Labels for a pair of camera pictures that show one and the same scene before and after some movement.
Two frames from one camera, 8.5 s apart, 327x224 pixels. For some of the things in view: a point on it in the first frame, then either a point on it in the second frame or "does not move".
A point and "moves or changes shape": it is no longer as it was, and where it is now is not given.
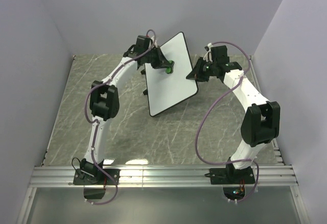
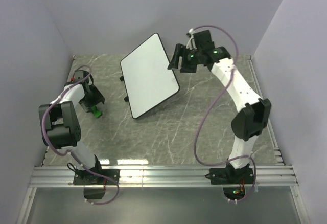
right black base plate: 225,176 does not move
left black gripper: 162,62 → 98,97
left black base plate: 103,180 does not move
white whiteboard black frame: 165,89 moves or changes shape
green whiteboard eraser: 169,69 moves or changes shape
